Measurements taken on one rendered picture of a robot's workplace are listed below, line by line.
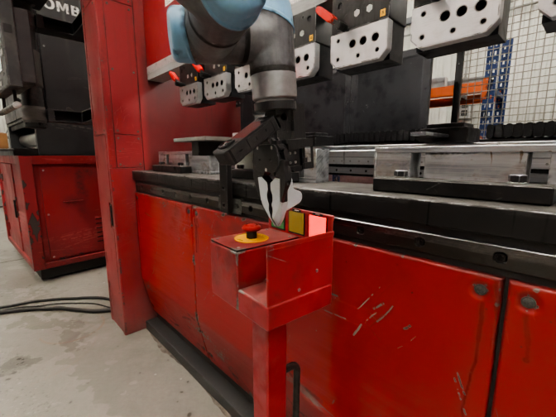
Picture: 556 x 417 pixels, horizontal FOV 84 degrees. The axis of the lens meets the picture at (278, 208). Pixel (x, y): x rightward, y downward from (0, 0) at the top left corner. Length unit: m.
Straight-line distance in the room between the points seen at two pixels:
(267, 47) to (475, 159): 0.43
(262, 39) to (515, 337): 0.59
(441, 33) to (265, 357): 0.71
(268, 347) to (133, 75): 1.47
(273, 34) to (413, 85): 0.89
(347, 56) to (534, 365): 0.69
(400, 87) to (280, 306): 1.04
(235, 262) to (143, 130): 1.28
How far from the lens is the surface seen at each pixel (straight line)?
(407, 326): 0.68
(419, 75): 1.35
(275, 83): 0.52
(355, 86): 1.47
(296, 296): 0.57
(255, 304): 0.56
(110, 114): 1.73
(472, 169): 0.70
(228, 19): 0.38
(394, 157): 0.75
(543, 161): 0.94
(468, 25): 0.72
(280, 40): 0.53
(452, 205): 0.58
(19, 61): 1.83
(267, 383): 0.73
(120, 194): 1.74
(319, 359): 0.86
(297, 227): 0.66
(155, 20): 1.77
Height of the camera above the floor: 0.95
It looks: 10 degrees down
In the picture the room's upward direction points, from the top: straight up
